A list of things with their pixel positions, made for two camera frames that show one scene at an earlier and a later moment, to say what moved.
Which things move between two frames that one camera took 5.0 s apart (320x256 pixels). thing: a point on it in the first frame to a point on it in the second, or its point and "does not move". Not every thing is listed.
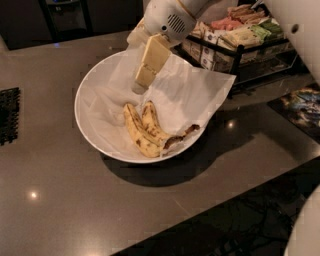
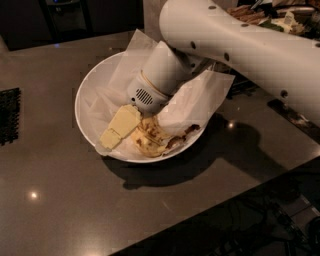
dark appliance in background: (67, 19) does not move
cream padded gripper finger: (156, 54) to (125, 120)
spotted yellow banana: (144, 143) does not move
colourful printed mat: (301, 109) does not move
